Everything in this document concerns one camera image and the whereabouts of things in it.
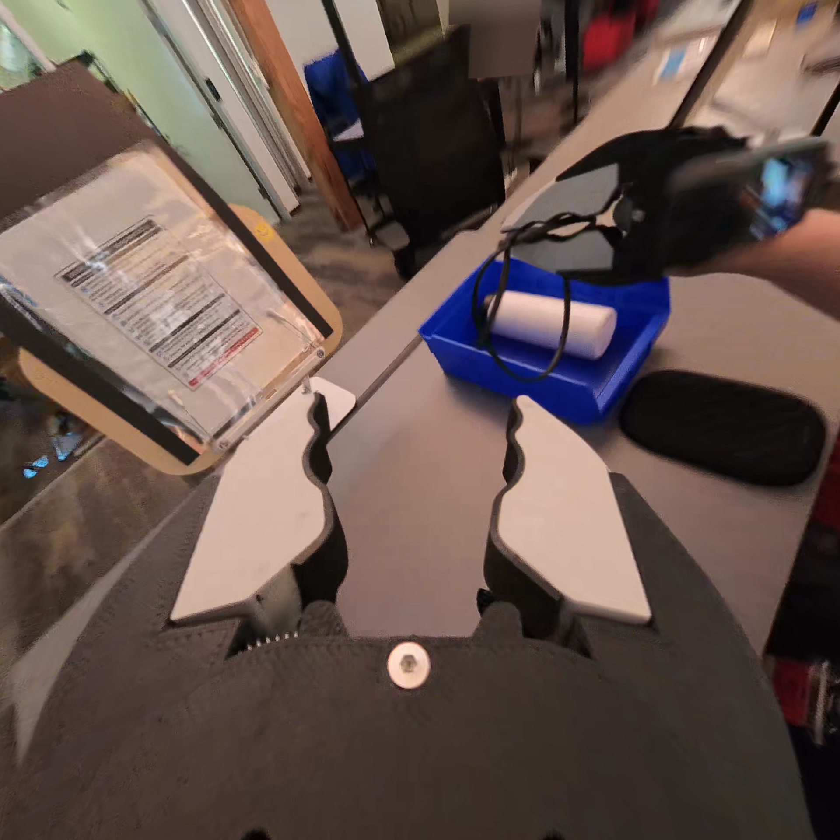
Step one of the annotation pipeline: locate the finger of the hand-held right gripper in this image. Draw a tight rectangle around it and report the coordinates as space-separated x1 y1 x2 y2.
502 164 622 232
518 225 619 274

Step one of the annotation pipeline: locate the blue jacket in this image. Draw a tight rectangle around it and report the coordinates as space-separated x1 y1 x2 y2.
303 56 376 186

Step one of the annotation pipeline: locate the black mesh office chair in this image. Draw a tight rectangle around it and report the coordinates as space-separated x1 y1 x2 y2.
357 26 509 277

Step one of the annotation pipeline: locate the red plastic bin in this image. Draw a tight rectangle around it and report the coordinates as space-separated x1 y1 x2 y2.
773 656 840 746
581 0 639 73

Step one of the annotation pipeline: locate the black wrist rest pad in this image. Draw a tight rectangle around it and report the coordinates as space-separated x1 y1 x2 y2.
620 369 828 488

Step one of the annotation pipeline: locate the white bottle with black lid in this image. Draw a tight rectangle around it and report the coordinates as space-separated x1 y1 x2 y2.
482 292 619 361

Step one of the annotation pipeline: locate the printed paper sheet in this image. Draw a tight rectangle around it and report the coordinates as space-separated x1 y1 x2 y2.
656 36 718 84

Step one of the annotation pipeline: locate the black curved band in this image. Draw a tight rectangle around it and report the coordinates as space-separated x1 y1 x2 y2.
471 213 606 383

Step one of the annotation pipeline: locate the blue plastic bin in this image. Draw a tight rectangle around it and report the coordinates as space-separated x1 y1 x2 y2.
419 256 672 426

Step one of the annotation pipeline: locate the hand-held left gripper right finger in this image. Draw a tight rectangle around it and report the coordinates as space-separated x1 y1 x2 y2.
484 395 652 624

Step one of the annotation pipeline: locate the instruction sheet sign stand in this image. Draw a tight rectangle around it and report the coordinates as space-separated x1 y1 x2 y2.
0 62 358 476

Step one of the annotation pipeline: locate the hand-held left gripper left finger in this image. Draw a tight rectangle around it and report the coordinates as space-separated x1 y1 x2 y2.
169 392 349 624

